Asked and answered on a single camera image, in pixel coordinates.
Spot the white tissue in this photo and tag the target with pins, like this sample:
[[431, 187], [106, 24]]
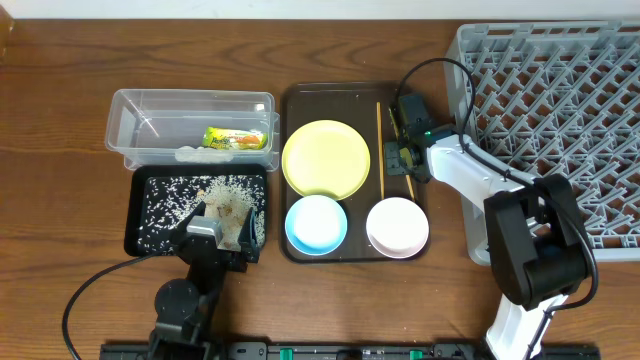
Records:
[[202, 155]]

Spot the wooden chopstick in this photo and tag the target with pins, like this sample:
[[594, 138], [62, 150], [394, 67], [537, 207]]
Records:
[[410, 187], [380, 146]]

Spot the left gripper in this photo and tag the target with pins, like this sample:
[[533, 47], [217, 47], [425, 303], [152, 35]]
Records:
[[232, 255]]

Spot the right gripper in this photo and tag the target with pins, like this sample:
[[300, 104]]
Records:
[[395, 157]]

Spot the green snack wrapper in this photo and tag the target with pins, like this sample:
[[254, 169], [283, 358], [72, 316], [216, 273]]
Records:
[[234, 139]]

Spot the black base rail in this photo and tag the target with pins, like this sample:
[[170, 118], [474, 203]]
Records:
[[262, 351]]

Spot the dark brown serving tray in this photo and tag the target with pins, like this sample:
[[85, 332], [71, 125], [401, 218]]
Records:
[[355, 105]]

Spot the black waste tray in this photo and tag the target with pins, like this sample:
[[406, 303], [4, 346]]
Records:
[[162, 196]]

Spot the pink bowl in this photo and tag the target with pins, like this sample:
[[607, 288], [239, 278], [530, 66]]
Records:
[[397, 228]]

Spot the yellow round plate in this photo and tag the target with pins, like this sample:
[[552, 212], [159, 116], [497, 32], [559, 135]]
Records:
[[326, 157]]

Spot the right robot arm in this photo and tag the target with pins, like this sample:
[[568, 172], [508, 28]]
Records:
[[538, 247]]

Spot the light blue bowl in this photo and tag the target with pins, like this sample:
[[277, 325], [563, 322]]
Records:
[[316, 225]]

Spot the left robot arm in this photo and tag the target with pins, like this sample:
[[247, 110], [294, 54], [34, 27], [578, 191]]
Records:
[[185, 306]]

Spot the clear plastic bin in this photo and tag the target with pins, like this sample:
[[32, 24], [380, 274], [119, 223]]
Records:
[[147, 126]]

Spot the grey dishwasher rack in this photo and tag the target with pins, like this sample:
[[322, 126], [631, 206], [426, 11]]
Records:
[[559, 98]]

